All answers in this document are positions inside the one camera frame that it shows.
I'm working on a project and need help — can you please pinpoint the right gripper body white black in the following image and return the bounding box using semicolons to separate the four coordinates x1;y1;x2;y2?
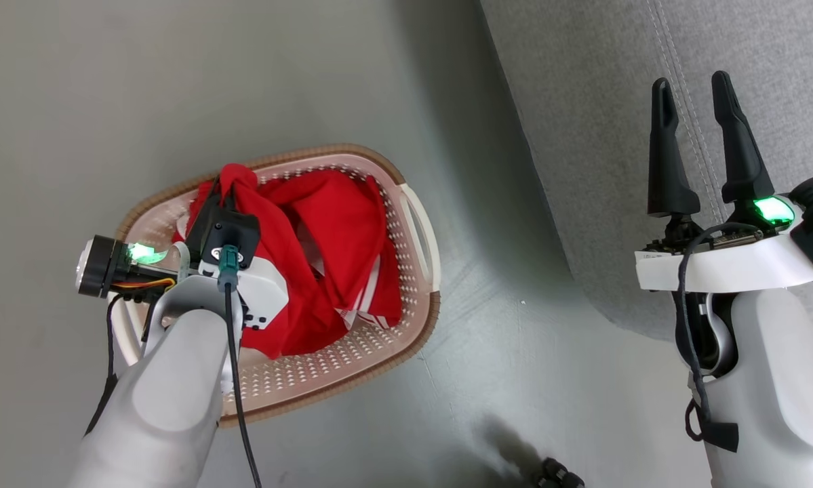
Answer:
635;195;813;294

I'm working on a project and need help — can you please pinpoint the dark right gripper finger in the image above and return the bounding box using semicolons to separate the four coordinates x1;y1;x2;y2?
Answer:
648;77;702;218
711;70;776;205

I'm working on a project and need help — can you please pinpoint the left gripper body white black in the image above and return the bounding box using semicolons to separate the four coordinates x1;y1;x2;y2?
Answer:
76;234;290;331

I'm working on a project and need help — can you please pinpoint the red garment with white stripes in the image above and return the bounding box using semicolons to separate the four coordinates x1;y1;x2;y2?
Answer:
173;163;405;361

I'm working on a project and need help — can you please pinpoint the cream perforated plastic laundry basket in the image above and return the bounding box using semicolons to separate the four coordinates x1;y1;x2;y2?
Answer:
106;143;441;428

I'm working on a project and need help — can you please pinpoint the grey fabric sofa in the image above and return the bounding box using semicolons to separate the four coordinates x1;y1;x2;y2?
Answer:
479;0;813;341

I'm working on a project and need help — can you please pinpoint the black cable with teal plug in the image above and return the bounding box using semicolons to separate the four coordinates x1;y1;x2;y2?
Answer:
217;245;264;488

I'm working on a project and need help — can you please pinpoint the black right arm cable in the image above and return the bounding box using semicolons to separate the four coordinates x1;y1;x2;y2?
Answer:
673;222;759;453

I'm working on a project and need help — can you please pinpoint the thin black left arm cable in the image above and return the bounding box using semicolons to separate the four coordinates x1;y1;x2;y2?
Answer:
83;293;163;436

